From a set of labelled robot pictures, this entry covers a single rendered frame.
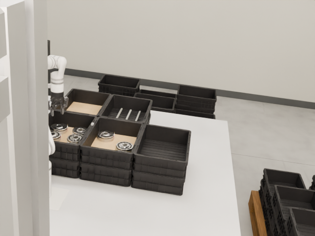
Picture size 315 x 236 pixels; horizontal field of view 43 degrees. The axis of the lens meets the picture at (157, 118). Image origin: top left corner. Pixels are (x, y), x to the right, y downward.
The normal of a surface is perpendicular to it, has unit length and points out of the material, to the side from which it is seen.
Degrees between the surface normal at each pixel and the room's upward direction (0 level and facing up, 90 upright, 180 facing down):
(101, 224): 0
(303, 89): 90
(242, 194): 0
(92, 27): 90
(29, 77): 90
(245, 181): 0
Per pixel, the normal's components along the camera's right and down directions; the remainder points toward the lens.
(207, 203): 0.11, -0.90
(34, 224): -0.11, 0.41
